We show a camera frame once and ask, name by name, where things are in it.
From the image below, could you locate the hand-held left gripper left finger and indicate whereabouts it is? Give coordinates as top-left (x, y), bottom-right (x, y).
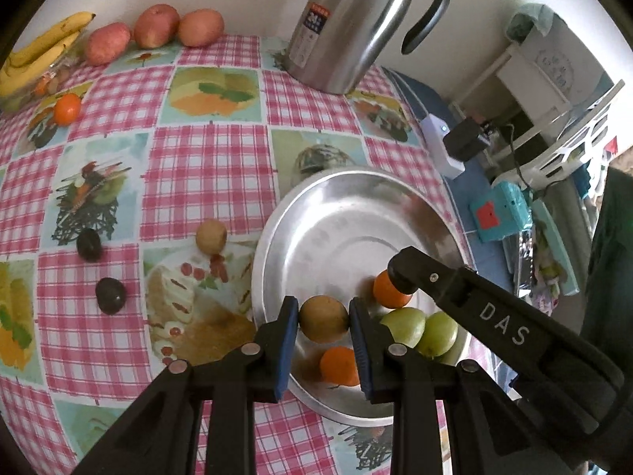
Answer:
top-left (72, 296), bottom-right (301, 475)

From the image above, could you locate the round steel plate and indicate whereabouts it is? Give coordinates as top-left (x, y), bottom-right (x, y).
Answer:
top-left (250, 167), bottom-right (472, 426)

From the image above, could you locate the teal plastic box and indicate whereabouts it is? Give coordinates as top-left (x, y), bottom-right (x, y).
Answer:
top-left (469, 180), bottom-right (534, 243)

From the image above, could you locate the large brown round fruit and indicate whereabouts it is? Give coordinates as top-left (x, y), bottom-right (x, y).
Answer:
top-left (299, 296), bottom-right (351, 343)

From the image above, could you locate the white power strip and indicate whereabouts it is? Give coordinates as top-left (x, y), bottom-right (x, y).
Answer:
top-left (421, 114), bottom-right (466, 179)

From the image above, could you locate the steel thermos jug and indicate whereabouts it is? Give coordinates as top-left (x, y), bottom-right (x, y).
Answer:
top-left (281, 0), bottom-right (452, 96)

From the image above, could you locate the teal flat board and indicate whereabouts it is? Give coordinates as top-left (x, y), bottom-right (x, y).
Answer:
top-left (531, 193), bottom-right (582, 298)

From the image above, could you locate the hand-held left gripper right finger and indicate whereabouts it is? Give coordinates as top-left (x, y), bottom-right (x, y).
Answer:
top-left (349, 297), bottom-right (559, 475)

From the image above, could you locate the black cable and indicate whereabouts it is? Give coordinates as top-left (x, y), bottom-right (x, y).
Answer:
top-left (487, 121), bottom-right (609, 194)

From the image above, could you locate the dark purple plum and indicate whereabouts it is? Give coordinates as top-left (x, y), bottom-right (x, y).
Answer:
top-left (76, 228), bottom-right (104, 263)
top-left (95, 278), bottom-right (127, 315)

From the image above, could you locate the green mango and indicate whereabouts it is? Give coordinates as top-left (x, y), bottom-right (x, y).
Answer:
top-left (380, 307), bottom-right (427, 348)
top-left (416, 311), bottom-right (460, 359)

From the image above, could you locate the red apple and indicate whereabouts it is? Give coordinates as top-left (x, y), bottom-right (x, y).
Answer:
top-left (134, 4), bottom-right (181, 49)
top-left (83, 22), bottom-right (132, 67)
top-left (178, 8), bottom-right (225, 48)

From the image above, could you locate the black charger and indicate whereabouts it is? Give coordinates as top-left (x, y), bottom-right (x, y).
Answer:
top-left (442, 119), bottom-right (495, 162)

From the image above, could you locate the clear glass bowl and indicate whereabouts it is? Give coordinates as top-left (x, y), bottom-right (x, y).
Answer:
top-left (0, 44), bottom-right (82, 114)

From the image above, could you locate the dark green cloth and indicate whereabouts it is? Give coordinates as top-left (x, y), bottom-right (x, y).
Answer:
top-left (581, 165), bottom-right (633, 357)

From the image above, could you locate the small brown round fruit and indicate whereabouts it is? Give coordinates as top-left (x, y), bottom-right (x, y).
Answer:
top-left (196, 219), bottom-right (228, 257)

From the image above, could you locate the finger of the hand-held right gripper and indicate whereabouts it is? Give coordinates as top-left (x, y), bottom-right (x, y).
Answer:
top-left (387, 246), bottom-right (464, 308)

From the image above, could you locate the clear plastic packet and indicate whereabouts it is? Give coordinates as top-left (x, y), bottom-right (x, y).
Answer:
top-left (507, 230), bottom-right (537, 293)

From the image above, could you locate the orange tangerine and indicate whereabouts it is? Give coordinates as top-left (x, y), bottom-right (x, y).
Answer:
top-left (319, 346), bottom-right (362, 388)
top-left (53, 93), bottom-right (82, 126)
top-left (372, 271), bottom-right (413, 308)

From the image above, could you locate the white wooden shelf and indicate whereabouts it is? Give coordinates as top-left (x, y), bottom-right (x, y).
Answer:
top-left (447, 2), bottom-right (619, 159)

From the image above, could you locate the teal cloth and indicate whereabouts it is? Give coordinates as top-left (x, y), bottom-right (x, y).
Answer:
top-left (507, 2), bottom-right (552, 40)

